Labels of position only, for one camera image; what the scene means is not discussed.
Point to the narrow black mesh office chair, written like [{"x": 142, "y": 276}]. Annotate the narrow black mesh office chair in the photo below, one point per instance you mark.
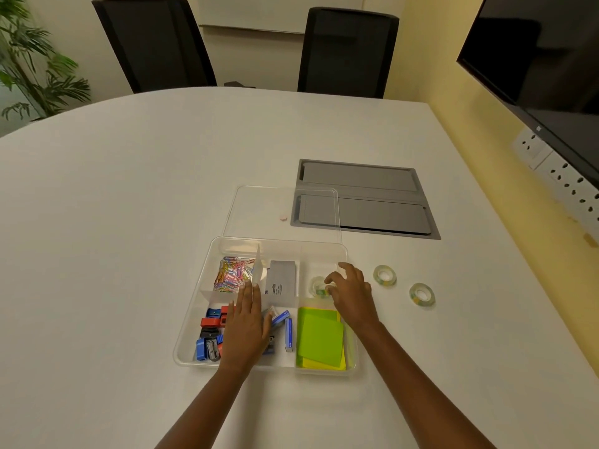
[{"x": 346, "y": 53}]

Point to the person's left thumb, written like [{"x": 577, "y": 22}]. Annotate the person's left thumb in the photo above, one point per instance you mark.
[{"x": 267, "y": 324}]

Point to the wide black mesh office chair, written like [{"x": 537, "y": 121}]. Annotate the wide black mesh office chair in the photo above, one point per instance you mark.
[{"x": 154, "y": 42}]

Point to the green sticky note pad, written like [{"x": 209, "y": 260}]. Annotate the green sticky note pad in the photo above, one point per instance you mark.
[{"x": 320, "y": 339}]

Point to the person's right thumb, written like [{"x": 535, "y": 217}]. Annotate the person's right thumb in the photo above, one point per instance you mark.
[{"x": 332, "y": 292}]

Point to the green potted palm plant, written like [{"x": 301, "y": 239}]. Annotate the green potted palm plant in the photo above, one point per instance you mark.
[{"x": 32, "y": 65}]

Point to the person's left hand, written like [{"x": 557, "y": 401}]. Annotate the person's left hand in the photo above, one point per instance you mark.
[{"x": 245, "y": 329}]

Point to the white wall board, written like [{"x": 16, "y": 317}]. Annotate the white wall board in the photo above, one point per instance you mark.
[{"x": 280, "y": 11}]

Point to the yellow sticky note pad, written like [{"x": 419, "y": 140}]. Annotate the yellow sticky note pad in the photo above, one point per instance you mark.
[{"x": 310, "y": 365}]

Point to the person's right forearm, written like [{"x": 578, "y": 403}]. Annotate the person's right forearm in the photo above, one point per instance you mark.
[{"x": 416, "y": 392}]

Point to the blue staple pin box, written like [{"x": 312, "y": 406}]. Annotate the blue staple pin box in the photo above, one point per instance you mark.
[
  {"x": 280, "y": 317},
  {"x": 288, "y": 335}
]

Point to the person's right middle finger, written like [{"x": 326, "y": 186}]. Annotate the person's right middle finger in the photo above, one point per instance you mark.
[{"x": 347, "y": 270}]

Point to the clear plastic tray lid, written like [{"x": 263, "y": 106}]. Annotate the clear plastic tray lid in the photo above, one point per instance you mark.
[{"x": 276, "y": 205}]

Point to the white wall socket strip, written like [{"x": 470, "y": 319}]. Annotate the white wall socket strip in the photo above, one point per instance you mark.
[{"x": 573, "y": 189}]

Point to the pile of colourful pencil sharpeners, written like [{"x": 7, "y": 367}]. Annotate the pile of colourful pencil sharpeners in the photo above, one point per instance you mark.
[{"x": 209, "y": 339}]

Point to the person's right hand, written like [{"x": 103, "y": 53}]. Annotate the person's right hand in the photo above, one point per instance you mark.
[{"x": 355, "y": 301}]

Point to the pile of colourful paper clips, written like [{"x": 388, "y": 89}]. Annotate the pile of colourful paper clips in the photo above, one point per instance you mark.
[{"x": 230, "y": 274}]

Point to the black wall monitor screen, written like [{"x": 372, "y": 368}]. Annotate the black wall monitor screen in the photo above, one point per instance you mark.
[{"x": 543, "y": 46}]

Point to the person's left forearm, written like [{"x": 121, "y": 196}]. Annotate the person's left forearm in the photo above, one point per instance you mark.
[{"x": 210, "y": 406}]

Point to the clear plastic organiser tray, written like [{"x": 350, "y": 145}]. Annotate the clear plastic organiser tray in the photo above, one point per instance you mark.
[{"x": 196, "y": 341}]

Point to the clear adhesive tape roll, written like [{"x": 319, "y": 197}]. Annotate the clear adhesive tape roll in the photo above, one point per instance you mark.
[
  {"x": 422, "y": 294},
  {"x": 384, "y": 275},
  {"x": 318, "y": 286}
]

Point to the grey staples box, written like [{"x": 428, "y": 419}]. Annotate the grey staples box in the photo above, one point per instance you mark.
[{"x": 282, "y": 278}]

